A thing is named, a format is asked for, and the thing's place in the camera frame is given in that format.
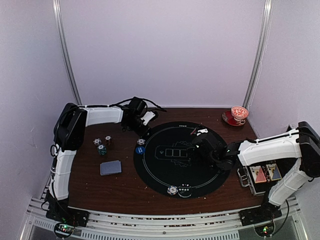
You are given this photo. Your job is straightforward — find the single white blue poker chip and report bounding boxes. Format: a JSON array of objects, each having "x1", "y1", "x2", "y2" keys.
[{"x1": 137, "y1": 138, "x2": 146, "y2": 146}]

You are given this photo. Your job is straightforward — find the blue small blind button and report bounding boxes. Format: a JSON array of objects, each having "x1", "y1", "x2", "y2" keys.
[{"x1": 135, "y1": 146, "x2": 146, "y2": 155}]

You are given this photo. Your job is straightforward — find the clear round dealer button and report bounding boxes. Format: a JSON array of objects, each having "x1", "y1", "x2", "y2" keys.
[{"x1": 177, "y1": 184, "x2": 193, "y2": 198}]

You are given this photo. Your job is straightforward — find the white blue poker chip stack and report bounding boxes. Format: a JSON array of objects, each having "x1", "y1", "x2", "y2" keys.
[{"x1": 93, "y1": 138, "x2": 102, "y2": 147}]

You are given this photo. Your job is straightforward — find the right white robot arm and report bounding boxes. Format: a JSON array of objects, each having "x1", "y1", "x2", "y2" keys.
[{"x1": 191, "y1": 121, "x2": 320, "y2": 221}]

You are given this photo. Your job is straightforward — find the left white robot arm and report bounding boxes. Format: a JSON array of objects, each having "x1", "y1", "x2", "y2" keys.
[{"x1": 47, "y1": 97, "x2": 158, "y2": 222}]

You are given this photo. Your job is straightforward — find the round black poker mat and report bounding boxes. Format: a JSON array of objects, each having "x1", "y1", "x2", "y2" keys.
[{"x1": 133, "y1": 121, "x2": 230, "y2": 198}]

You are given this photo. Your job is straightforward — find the red floral saucer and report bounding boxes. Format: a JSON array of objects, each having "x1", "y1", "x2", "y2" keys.
[{"x1": 221, "y1": 110, "x2": 247, "y2": 127}]

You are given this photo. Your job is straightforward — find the blue-backed playing card deck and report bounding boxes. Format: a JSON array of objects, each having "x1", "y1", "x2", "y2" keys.
[{"x1": 100, "y1": 160, "x2": 122, "y2": 176}]

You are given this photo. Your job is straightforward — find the red white patterned tea bowl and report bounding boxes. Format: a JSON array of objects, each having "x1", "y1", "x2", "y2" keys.
[{"x1": 231, "y1": 106, "x2": 249, "y2": 121}]

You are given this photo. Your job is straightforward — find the red card deck in case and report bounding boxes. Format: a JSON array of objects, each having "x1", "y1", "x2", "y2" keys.
[{"x1": 249, "y1": 166, "x2": 267, "y2": 184}]

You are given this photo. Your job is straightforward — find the aluminium poker chip case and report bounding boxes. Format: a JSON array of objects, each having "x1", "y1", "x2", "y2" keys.
[{"x1": 236, "y1": 161, "x2": 290, "y2": 197}]

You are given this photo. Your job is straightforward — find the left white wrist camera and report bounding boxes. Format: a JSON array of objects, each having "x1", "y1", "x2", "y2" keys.
[{"x1": 140, "y1": 111, "x2": 159, "y2": 126}]

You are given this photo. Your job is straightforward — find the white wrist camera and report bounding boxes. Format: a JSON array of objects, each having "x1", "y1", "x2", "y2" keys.
[
  {"x1": 190, "y1": 127, "x2": 209, "y2": 136},
  {"x1": 140, "y1": 111, "x2": 159, "y2": 126}
]

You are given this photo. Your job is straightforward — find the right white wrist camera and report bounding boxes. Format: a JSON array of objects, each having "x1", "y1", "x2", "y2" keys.
[{"x1": 190, "y1": 127, "x2": 209, "y2": 136}]

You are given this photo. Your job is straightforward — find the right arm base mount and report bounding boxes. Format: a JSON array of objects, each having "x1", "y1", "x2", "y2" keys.
[{"x1": 239, "y1": 203, "x2": 282, "y2": 237}]

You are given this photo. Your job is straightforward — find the front aluminium rail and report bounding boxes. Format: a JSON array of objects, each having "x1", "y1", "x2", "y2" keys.
[{"x1": 18, "y1": 197, "x2": 311, "y2": 240}]

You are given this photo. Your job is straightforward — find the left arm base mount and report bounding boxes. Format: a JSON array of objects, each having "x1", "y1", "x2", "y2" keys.
[{"x1": 46, "y1": 203, "x2": 90, "y2": 239}]

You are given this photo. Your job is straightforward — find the left aluminium frame post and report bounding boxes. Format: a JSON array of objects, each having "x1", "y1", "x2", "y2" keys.
[{"x1": 52, "y1": 0, "x2": 82, "y2": 105}]

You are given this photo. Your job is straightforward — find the aluminium frame post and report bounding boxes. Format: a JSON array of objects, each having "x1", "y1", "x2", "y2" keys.
[
  {"x1": 242, "y1": 0, "x2": 273, "y2": 110},
  {"x1": 52, "y1": 0, "x2": 82, "y2": 105}
]

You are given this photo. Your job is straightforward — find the right aluminium frame post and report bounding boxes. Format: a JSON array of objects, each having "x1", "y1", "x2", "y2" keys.
[{"x1": 242, "y1": 0, "x2": 273, "y2": 110}]

